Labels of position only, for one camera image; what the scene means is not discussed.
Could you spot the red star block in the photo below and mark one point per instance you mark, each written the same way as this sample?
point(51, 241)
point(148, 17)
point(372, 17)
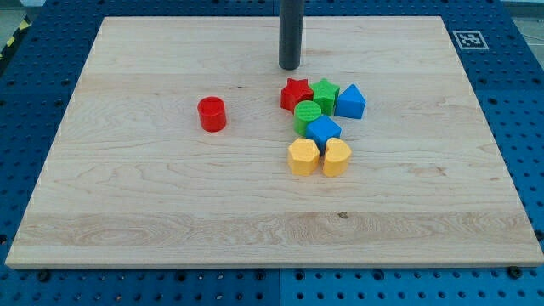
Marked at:
point(295, 91)

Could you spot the yellow black hazard tape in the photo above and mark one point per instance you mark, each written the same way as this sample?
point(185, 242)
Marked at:
point(15, 40)

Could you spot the blue triangle block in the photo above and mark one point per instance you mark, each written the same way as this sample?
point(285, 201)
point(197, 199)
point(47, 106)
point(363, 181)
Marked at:
point(351, 103)

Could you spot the yellow heart block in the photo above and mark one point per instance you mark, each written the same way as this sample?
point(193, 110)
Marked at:
point(336, 158)

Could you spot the red cylinder block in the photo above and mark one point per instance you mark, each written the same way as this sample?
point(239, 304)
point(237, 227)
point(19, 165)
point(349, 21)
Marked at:
point(212, 114)

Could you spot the blue cube block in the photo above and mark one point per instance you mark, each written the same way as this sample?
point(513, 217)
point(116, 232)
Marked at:
point(321, 130)

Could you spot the green cylinder block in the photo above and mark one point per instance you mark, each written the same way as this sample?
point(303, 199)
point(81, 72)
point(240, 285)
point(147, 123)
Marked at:
point(305, 112)

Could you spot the yellow hexagon block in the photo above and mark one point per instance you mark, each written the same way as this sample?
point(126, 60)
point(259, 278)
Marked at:
point(303, 157)

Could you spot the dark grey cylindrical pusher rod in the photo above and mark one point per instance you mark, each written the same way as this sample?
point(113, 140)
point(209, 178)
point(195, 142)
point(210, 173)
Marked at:
point(291, 33)

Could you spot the light wooden board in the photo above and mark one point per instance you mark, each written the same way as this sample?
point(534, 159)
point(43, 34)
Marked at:
point(132, 180)

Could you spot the white fiducial marker tag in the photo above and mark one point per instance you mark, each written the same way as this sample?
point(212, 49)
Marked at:
point(470, 40)

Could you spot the green star block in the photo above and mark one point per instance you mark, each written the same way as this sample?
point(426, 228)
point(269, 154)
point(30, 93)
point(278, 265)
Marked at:
point(325, 95)

